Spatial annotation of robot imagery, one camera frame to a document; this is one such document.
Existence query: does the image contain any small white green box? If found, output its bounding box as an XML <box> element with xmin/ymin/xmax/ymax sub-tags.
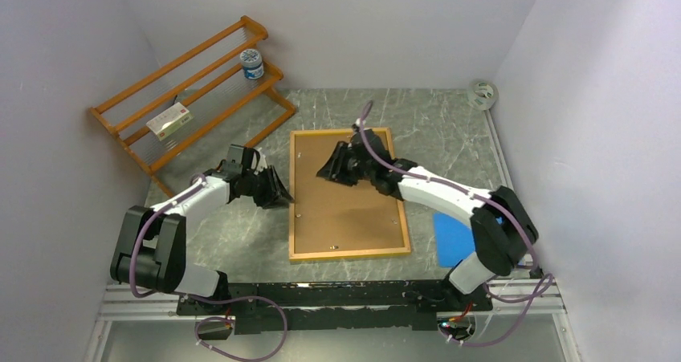
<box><xmin>145</xmin><ymin>102</ymin><xmax>194</xmax><ymax>141</ymax></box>

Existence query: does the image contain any aluminium extrusion rail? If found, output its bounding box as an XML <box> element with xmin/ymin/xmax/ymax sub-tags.
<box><xmin>99</xmin><ymin>279</ymin><xmax>566</xmax><ymax>321</ymax></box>

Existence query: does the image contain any blue foam pad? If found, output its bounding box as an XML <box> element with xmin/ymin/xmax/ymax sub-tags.
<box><xmin>433</xmin><ymin>213</ymin><xmax>504</xmax><ymax>268</ymax></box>

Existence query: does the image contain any yellow wooden picture frame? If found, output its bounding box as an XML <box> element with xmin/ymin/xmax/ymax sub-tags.
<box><xmin>287</xmin><ymin>127</ymin><xmax>412</xmax><ymax>263</ymax></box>

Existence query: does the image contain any blue white round jar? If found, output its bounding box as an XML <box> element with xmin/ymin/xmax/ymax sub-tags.
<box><xmin>239</xmin><ymin>48</ymin><xmax>264</xmax><ymax>80</ymax></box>

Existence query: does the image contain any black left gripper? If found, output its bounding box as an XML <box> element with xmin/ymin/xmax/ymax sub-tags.
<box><xmin>243</xmin><ymin>165</ymin><xmax>295</xmax><ymax>209</ymax></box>

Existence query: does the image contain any clear tape roll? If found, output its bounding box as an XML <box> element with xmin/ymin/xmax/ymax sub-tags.
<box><xmin>466</xmin><ymin>79</ymin><xmax>499</xmax><ymax>111</ymax></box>

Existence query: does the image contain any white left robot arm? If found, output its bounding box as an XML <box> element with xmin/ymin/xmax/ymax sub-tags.
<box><xmin>110</xmin><ymin>144</ymin><xmax>294</xmax><ymax>314</ymax></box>

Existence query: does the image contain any brown backing board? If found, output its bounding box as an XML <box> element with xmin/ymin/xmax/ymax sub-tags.
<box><xmin>294</xmin><ymin>132</ymin><xmax>406</xmax><ymax>255</ymax></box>

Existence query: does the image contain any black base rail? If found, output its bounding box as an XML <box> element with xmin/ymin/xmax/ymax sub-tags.
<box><xmin>176</xmin><ymin>279</ymin><xmax>493</xmax><ymax>335</ymax></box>

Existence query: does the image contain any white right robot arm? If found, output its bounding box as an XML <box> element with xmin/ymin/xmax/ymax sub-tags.
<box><xmin>317</xmin><ymin>129</ymin><xmax>539</xmax><ymax>310</ymax></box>

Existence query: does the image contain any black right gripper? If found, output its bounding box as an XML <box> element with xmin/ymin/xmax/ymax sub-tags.
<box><xmin>317</xmin><ymin>140</ymin><xmax>375</xmax><ymax>187</ymax></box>

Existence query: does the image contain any orange wooden rack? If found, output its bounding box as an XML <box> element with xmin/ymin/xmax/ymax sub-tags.
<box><xmin>89</xmin><ymin>16</ymin><xmax>296</xmax><ymax>197</ymax></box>

